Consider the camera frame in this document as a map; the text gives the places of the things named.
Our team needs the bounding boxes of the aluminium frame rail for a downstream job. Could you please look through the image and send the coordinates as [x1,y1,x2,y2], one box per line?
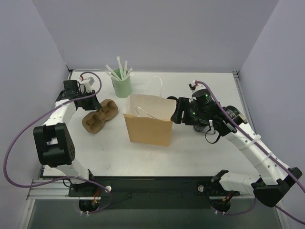
[27,177,283,200]

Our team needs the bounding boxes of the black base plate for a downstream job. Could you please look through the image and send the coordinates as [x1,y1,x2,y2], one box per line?
[68,177,240,211]

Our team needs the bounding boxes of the green straw holder cup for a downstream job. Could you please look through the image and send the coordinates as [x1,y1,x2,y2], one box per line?
[112,77,132,98]

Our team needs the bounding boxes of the brown cardboard cup carrier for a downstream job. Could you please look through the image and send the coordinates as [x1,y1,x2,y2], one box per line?
[82,99,119,134]

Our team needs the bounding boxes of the brown paper bag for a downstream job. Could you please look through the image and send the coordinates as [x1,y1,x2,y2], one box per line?
[122,76,178,147]

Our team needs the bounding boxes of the black coffee cup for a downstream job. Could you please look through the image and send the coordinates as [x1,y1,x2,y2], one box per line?
[193,125,206,133]

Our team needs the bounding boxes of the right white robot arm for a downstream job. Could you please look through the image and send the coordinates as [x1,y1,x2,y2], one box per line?
[171,88,302,208]

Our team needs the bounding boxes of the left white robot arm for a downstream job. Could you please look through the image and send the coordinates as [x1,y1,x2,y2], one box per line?
[33,77,102,196]

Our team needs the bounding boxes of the stack of black lids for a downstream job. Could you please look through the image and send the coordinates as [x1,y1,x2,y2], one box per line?
[167,96,178,102]

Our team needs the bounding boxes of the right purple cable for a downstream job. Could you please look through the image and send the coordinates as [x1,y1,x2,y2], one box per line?
[194,80,305,225]

